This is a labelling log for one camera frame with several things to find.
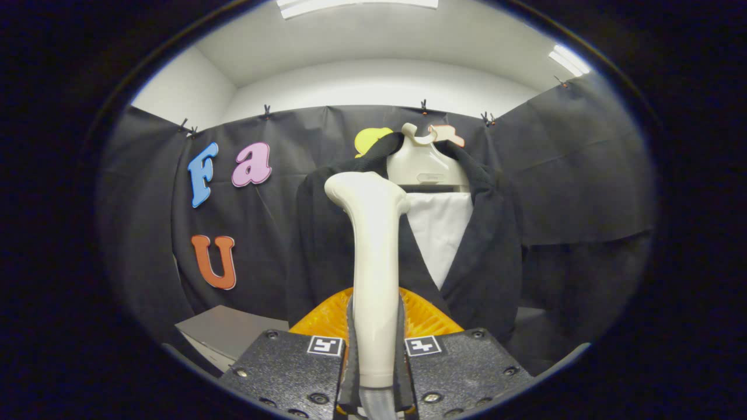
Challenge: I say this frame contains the white cloth under jacket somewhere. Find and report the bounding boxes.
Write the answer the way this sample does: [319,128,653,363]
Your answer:
[406,191,474,291]

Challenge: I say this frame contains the white garment steamer handle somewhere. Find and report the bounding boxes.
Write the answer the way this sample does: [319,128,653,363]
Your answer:
[324,171,412,390]

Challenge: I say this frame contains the black backdrop cloth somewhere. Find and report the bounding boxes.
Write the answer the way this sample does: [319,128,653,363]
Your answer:
[98,73,655,377]

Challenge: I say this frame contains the black jacket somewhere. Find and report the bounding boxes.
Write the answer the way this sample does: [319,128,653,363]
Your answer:
[286,131,524,345]

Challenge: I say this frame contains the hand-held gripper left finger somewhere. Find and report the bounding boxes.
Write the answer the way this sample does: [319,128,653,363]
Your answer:
[219,286,361,419]

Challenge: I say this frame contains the white hanger head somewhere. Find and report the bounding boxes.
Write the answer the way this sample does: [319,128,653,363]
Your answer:
[386,122,471,193]

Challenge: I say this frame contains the small ceiling light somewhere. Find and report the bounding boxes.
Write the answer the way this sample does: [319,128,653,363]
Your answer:
[549,44,591,78]

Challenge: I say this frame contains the row of small backdrop clips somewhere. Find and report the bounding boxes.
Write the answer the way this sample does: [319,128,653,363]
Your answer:
[178,75,570,138]

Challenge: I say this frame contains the white steamer hose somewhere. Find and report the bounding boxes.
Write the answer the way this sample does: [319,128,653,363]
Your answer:
[357,386,399,419]

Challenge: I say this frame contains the long ceiling light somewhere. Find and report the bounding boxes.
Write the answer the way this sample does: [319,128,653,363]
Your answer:
[276,0,439,20]

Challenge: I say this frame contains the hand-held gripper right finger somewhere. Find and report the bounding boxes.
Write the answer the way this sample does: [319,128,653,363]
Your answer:
[392,287,535,418]

